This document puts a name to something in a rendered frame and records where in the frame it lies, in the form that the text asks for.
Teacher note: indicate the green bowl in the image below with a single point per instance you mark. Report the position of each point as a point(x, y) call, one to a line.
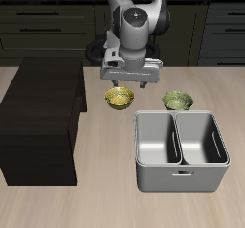
point(177, 100)

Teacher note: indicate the white two-bin basket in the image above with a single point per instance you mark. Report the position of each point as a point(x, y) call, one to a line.
point(182, 150)

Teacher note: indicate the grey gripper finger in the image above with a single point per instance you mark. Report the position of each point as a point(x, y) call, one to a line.
point(115, 83)
point(143, 84)

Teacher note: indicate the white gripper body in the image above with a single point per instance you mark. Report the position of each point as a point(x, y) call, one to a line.
point(134, 73)

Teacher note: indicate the yellow bowl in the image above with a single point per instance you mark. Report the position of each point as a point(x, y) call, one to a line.
point(119, 97)

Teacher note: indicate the dark wooden cabinet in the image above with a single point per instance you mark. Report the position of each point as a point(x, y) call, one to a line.
point(40, 120)

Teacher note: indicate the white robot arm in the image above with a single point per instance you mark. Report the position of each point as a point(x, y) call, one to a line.
point(135, 30)

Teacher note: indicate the dark kitchen cupboards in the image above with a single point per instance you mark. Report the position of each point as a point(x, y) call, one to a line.
point(48, 30)

